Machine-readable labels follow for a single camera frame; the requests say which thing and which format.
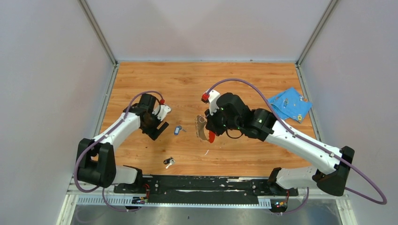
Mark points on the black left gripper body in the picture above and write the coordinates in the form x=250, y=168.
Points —
x=153, y=122

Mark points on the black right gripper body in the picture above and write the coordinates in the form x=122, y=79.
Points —
x=219, y=123

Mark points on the keyring holder with red handle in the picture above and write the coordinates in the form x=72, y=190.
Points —
x=201, y=132

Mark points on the blue tag key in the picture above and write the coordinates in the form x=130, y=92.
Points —
x=178, y=130

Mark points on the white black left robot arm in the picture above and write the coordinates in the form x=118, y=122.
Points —
x=95, y=164

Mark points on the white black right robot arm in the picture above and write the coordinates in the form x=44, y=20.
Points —
x=328, y=170

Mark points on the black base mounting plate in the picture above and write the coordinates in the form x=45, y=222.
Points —
x=204, y=189

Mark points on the blue patterned cloth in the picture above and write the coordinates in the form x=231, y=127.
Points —
x=290, y=104

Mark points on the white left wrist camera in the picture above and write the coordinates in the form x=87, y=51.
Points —
x=164, y=110

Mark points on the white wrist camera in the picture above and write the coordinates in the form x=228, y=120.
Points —
x=164, y=110
x=210, y=97

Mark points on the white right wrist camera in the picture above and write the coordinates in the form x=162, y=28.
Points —
x=210, y=97

